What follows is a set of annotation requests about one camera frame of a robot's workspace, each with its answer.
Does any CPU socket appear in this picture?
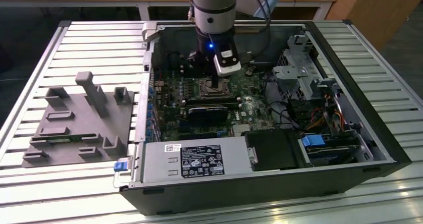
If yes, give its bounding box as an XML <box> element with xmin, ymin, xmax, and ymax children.
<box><xmin>197</xmin><ymin>77</ymin><xmax>233</xmax><ymax>98</ymax></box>

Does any green motherboard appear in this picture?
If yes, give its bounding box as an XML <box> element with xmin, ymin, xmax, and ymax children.
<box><xmin>153</xmin><ymin>53</ymin><xmax>282</xmax><ymax>142</ymax></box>

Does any grey metal drive cage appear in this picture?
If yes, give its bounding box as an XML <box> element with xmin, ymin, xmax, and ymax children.
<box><xmin>271</xmin><ymin>34</ymin><xmax>342</xmax><ymax>102</ymax></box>

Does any black expansion card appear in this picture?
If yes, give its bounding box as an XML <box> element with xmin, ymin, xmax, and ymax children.
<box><xmin>186</xmin><ymin>106</ymin><xmax>230</xmax><ymax>126</ymax></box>

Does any silver chipset heatsink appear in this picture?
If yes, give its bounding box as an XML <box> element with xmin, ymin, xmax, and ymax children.
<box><xmin>231</xmin><ymin>124</ymin><xmax>250</xmax><ymax>136</ymax></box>

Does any black disk bay block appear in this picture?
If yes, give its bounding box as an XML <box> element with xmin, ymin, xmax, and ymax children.
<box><xmin>241</xmin><ymin>128</ymin><xmax>314</xmax><ymax>172</ymax></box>

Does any silver power supply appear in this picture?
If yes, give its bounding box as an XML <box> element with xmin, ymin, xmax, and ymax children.
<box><xmin>141</xmin><ymin>136</ymin><xmax>259</xmax><ymax>185</ymax></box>

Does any blue disk carrier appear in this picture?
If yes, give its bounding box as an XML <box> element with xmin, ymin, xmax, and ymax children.
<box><xmin>298</xmin><ymin>134</ymin><xmax>362</xmax><ymax>167</ymax></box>

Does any grey parts rack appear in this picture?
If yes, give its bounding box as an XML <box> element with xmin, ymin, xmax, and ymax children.
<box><xmin>20</xmin><ymin>71</ymin><xmax>137</xmax><ymax>169</ymax></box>

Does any wooden cabinet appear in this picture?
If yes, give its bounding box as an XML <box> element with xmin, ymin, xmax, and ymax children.
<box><xmin>346</xmin><ymin>0</ymin><xmax>423</xmax><ymax>52</ymax></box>

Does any green RAM stick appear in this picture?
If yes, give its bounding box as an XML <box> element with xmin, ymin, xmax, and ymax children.
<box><xmin>46</xmin><ymin>134</ymin><xmax>101</xmax><ymax>144</ymax></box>

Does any blue case latch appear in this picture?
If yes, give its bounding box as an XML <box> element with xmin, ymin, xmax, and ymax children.
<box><xmin>113</xmin><ymin>160</ymin><xmax>130</xmax><ymax>173</ymax></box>

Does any black PC case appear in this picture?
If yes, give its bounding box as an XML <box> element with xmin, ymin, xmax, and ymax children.
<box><xmin>118</xmin><ymin>19</ymin><xmax>414</xmax><ymax>216</ymax></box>

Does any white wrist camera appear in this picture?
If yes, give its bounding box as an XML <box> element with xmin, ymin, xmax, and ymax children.
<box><xmin>213</xmin><ymin>49</ymin><xmax>241</xmax><ymax>77</ymax></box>

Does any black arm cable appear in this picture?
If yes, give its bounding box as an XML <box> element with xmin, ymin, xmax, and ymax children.
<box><xmin>247</xmin><ymin>0</ymin><xmax>273</xmax><ymax>61</ymax></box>

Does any coloured power wire bundle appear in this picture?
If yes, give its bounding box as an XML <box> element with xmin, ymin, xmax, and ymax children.
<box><xmin>306</xmin><ymin>107</ymin><xmax>347</xmax><ymax>133</ymax></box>

